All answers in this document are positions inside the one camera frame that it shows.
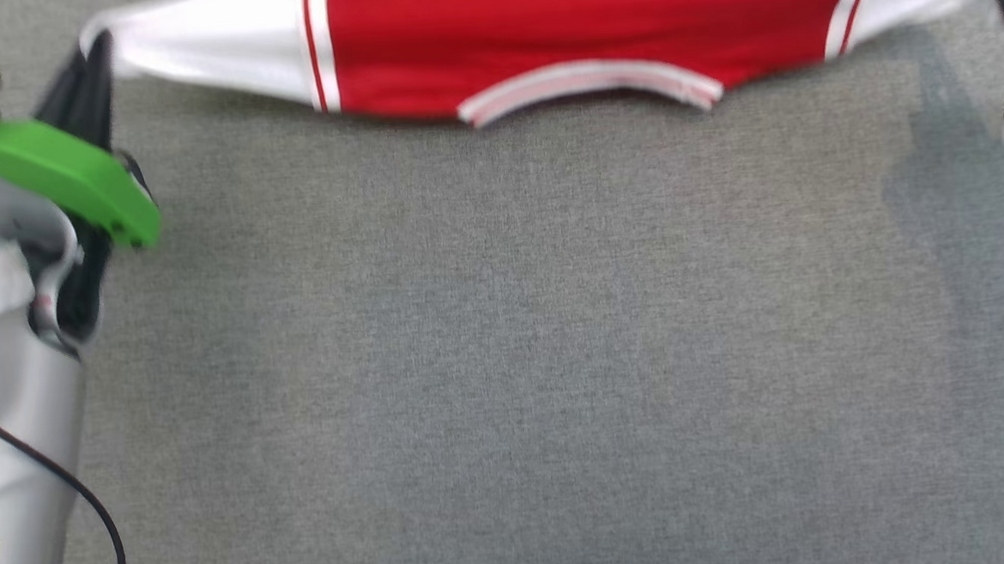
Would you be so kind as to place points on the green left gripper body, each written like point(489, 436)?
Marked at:
point(57, 163)

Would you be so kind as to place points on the red white basketball jersey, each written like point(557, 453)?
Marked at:
point(583, 20)

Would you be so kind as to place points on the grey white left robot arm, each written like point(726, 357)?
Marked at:
point(10, 411)

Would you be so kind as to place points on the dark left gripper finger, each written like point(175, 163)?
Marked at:
point(84, 93)

